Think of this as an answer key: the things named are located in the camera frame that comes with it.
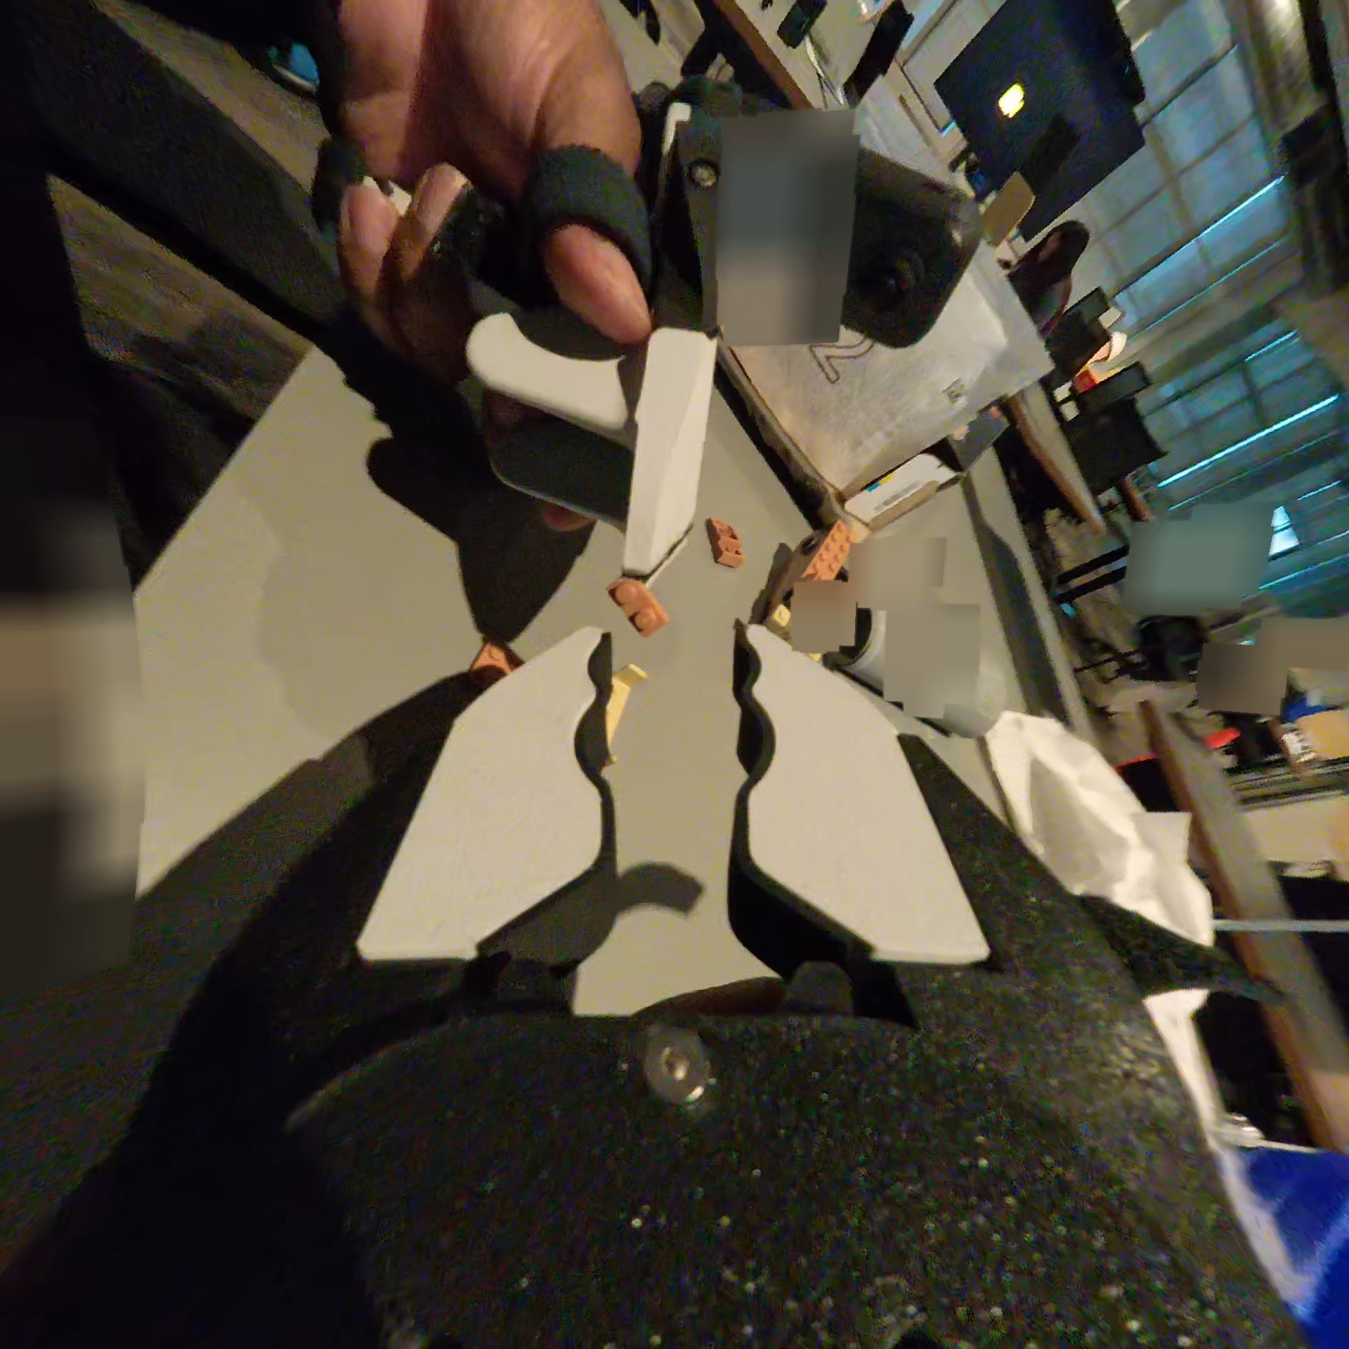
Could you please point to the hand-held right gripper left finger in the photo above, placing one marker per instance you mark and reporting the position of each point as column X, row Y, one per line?
column 486, row 822

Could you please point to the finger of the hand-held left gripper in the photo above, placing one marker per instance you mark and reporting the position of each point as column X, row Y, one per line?
column 670, row 442

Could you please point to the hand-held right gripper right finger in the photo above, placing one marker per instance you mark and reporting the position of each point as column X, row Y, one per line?
column 853, row 843

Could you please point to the small orange brick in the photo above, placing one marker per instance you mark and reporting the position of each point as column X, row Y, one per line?
column 638, row 605

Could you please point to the tan brick assembly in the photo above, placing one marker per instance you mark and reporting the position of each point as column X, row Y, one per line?
column 624, row 705

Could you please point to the blue plastic bin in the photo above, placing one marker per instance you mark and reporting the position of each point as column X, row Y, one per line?
column 1308, row 1233

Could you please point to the grey desk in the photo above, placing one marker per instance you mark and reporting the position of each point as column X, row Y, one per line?
column 317, row 589

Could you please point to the person's left hand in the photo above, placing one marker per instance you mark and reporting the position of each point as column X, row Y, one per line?
column 474, row 74

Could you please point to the white printed paper bag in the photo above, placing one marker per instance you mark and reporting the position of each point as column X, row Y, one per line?
column 897, row 400

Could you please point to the grey instruction booklet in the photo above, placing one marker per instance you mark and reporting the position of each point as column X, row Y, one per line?
column 971, row 718

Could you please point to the orange and tan brick model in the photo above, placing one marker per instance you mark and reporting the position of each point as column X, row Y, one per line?
column 828, row 547

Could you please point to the dark printed cardboard box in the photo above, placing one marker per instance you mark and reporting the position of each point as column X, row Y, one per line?
column 897, row 490

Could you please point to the large black monitor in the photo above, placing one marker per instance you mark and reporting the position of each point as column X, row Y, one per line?
column 1054, row 62

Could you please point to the empty white paper bag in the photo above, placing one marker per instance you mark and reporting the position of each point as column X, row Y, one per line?
column 1086, row 822

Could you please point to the long wooden top table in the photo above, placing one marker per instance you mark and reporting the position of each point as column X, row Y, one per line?
column 1054, row 453

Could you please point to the black office chair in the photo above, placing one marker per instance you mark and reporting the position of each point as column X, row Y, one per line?
column 1112, row 442

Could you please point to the grey metal stand pole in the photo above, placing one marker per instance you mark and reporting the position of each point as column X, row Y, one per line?
column 1244, row 885

